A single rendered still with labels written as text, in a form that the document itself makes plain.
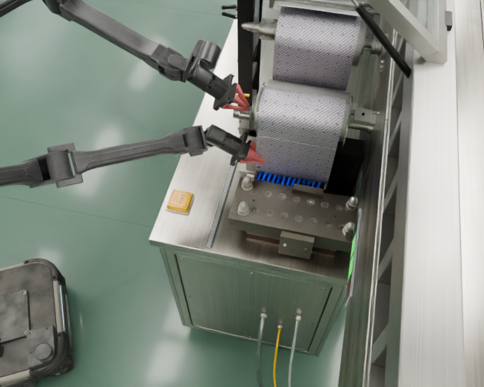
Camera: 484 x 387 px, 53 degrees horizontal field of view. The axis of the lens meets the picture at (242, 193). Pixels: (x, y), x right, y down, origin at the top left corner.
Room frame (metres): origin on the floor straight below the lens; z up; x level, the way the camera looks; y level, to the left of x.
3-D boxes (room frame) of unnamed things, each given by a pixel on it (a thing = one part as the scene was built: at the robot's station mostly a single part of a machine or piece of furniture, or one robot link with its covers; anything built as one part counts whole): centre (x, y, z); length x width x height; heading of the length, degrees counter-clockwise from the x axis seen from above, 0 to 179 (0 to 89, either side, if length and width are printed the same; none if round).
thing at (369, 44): (1.19, -0.39, 1.33); 0.07 x 0.07 x 0.07; 77
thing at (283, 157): (0.93, -0.16, 1.11); 0.23 x 0.01 x 0.18; 77
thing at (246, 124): (1.06, -0.02, 1.05); 0.06 x 0.05 x 0.31; 77
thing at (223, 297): (1.92, -0.32, 0.43); 2.52 x 0.64 x 0.86; 167
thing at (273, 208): (0.80, -0.17, 1.00); 0.40 x 0.16 x 0.06; 77
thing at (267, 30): (1.26, -0.09, 1.33); 0.06 x 0.06 x 0.06; 77
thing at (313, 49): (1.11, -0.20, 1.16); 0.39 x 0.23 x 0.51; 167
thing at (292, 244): (0.71, -0.16, 0.96); 0.10 x 0.03 x 0.11; 77
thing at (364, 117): (0.95, -0.34, 1.28); 0.06 x 0.05 x 0.02; 77
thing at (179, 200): (0.91, 0.21, 0.91); 0.07 x 0.07 x 0.02; 77
